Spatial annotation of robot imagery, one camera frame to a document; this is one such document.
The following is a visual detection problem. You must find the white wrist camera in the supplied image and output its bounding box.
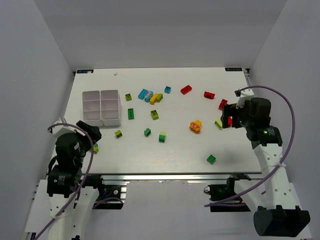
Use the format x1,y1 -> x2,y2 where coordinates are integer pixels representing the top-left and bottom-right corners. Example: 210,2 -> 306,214
49,117 -> 75,139
234,87 -> 255,109

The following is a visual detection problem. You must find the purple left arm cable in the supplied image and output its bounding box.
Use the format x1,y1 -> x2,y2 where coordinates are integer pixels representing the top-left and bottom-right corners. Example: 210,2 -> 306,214
33,122 -> 95,240

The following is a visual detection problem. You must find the blue label right corner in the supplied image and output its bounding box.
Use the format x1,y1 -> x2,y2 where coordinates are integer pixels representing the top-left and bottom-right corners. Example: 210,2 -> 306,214
224,67 -> 243,72

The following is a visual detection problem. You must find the red lego brick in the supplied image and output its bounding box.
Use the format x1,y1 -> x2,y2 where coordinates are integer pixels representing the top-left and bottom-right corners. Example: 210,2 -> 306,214
218,99 -> 228,111
203,91 -> 215,100
180,85 -> 192,95

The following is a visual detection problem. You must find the red lego brick far right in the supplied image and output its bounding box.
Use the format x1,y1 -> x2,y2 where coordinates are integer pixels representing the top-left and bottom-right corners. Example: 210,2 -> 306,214
218,99 -> 228,111

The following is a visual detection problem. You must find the blue long lego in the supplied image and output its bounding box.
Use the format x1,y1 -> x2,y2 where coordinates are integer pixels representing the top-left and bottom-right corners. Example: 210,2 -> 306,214
138,88 -> 148,100

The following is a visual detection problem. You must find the lime small lego near container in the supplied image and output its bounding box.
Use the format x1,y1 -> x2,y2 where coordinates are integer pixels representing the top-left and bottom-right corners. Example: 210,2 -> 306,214
125,93 -> 132,101

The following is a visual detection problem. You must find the olive lime small lego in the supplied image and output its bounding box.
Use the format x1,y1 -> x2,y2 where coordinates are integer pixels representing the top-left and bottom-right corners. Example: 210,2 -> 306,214
114,130 -> 123,138

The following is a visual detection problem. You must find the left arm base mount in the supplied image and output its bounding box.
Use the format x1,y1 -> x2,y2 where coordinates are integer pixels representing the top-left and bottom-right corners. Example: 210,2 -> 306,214
81,174 -> 124,210

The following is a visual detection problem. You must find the lime rounded lego brick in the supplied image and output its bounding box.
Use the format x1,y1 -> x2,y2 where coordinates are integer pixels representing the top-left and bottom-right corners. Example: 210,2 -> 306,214
155,93 -> 163,103

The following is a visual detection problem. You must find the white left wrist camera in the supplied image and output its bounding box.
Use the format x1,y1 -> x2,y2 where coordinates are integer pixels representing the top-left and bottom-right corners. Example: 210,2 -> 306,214
49,117 -> 75,139

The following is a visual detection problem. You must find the dark green small lego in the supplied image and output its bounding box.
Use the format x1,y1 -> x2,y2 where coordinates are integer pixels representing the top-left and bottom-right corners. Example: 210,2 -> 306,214
144,128 -> 151,137

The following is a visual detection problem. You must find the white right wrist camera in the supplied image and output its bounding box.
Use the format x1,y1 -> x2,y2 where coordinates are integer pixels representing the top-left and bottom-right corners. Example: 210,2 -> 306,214
234,87 -> 255,109

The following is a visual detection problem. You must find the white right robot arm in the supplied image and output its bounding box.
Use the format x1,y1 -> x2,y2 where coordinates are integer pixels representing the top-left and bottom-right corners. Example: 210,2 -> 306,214
221,97 -> 311,238

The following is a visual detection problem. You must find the yellow orange flower lego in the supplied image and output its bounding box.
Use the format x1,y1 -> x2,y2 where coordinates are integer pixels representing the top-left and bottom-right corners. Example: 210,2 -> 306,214
189,119 -> 202,134

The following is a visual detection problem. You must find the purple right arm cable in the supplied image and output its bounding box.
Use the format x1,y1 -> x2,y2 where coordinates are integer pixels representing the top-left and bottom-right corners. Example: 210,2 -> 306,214
204,85 -> 296,208

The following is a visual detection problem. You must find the teal small lego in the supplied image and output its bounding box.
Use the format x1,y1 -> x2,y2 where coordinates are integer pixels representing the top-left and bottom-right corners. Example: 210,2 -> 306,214
164,86 -> 171,94

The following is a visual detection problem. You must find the green and pale lego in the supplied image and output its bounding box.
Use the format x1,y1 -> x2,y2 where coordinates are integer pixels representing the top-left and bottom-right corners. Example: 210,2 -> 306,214
158,132 -> 167,143

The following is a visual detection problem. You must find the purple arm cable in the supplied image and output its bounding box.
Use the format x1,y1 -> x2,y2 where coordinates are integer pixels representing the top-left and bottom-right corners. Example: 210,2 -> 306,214
33,122 -> 95,240
204,85 -> 296,208

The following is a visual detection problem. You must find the blue label corner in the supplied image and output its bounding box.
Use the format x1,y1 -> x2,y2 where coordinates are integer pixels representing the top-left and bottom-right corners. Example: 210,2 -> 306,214
76,69 -> 94,74
224,67 -> 243,72

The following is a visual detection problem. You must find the aluminium table front rail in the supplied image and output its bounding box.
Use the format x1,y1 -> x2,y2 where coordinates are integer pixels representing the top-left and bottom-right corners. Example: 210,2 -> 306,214
101,172 -> 262,182

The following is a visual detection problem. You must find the blue label left corner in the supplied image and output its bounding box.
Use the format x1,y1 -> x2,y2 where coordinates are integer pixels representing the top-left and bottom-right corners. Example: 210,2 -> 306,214
76,69 -> 94,74

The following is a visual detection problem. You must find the white compartment container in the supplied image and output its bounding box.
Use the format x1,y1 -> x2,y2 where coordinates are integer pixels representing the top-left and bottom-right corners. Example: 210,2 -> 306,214
82,89 -> 122,127

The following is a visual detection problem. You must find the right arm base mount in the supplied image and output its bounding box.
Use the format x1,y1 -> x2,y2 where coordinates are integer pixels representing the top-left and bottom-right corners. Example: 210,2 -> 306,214
203,174 -> 251,213

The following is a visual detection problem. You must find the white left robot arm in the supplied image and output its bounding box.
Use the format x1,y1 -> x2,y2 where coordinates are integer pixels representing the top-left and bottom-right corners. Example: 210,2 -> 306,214
33,119 -> 105,240

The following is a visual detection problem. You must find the yellow lego brick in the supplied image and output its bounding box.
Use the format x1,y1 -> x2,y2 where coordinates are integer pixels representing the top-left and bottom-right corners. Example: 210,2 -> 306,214
149,93 -> 158,105

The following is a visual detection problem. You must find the lime sloped lego center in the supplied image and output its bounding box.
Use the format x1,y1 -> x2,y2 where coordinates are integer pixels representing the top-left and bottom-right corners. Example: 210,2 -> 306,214
150,110 -> 159,120

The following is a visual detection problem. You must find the teal printed round lego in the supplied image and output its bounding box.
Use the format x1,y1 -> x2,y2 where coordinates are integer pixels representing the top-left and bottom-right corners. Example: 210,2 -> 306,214
144,90 -> 154,103

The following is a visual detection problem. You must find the dark green long lego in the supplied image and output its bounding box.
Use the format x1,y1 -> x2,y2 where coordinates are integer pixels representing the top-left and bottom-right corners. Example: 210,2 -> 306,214
127,108 -> 135,120

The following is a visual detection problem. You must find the green square lego front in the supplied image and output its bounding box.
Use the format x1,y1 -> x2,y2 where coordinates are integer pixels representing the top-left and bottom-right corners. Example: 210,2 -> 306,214
206,154 -> 216,165

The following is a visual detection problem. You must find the green yellow lego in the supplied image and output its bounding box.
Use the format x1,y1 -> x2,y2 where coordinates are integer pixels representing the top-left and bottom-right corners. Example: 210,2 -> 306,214
93,143 -> 99,154

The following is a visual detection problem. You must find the red lego brick top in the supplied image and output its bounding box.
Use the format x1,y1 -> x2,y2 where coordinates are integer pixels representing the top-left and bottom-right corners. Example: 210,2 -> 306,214
180,85 -> 192,95

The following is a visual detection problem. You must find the pale lime lego right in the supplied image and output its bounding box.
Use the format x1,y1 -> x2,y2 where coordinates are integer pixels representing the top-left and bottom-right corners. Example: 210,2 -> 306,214
214,118 -> 223,130

